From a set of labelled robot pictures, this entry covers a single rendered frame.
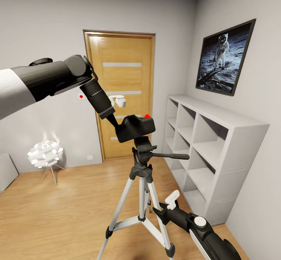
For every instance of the door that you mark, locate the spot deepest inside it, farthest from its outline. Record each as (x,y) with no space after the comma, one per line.
(124,64)

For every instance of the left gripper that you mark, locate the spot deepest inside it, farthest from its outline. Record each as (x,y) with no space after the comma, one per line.
(102,104)

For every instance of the painting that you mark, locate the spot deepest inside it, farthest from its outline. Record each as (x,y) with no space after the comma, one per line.
(222,58)

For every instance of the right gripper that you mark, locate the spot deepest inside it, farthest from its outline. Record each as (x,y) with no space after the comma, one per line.
(167,215)

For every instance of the camera tripod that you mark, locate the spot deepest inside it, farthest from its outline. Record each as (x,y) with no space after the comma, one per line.
(142,155)

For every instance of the digital camera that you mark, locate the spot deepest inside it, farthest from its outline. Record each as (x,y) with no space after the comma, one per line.
(133,127)

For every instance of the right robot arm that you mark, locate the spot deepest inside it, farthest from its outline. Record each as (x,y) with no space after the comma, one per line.
(209,243)

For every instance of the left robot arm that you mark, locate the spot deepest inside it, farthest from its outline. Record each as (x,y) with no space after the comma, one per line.
(25,85)

